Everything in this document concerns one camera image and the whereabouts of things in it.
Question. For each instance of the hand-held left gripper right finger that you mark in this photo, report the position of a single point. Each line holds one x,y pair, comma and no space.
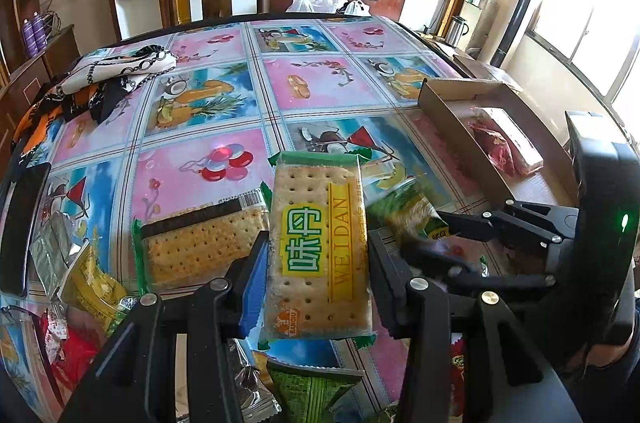
387,298

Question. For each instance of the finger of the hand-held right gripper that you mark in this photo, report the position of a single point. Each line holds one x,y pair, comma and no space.
480,280
520,225

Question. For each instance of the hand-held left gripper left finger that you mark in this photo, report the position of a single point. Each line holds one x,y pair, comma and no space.
251,288

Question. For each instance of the small green snack packet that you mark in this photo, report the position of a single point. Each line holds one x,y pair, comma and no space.
405,210

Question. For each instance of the yellow green label cracker packet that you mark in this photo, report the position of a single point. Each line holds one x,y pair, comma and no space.
320,223

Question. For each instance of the large green snack packet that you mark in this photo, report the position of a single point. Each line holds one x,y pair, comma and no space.
310,395

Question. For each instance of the cardboard box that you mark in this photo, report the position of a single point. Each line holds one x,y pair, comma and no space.
447,108

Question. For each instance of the black stripe cracker packet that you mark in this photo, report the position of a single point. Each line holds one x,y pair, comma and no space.
200,243

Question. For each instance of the dark red snack packet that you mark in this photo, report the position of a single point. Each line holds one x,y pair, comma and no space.
492,145

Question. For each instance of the orange label cracker packet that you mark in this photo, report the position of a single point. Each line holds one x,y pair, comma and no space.
520,140

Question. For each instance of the brown silver snack packet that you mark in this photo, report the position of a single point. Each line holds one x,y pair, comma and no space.
247,383

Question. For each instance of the red patterned snack packet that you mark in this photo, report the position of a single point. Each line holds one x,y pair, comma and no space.
457,373

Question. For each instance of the yellow snack packet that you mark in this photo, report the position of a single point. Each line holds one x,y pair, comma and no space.
92,288

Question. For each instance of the window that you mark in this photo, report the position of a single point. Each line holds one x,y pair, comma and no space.
585,3

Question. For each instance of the black stove pipe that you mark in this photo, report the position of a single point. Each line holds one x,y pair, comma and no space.
520,13

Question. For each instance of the bright red snack packet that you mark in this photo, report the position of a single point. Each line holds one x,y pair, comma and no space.
70,353

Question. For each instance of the steel kettle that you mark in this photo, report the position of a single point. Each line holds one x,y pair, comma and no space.
456,30

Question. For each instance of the fruit print tablecloth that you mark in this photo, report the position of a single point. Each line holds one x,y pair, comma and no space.
310,78

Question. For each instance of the black flat device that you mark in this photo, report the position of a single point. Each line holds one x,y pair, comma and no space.
22,228

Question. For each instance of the orange black cloth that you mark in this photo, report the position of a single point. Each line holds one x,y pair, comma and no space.
75,105

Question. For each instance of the wooden side cabinet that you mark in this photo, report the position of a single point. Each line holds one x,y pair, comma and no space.
30,78

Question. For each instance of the purple bottle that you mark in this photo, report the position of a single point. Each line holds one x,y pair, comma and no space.
27,38
38,30

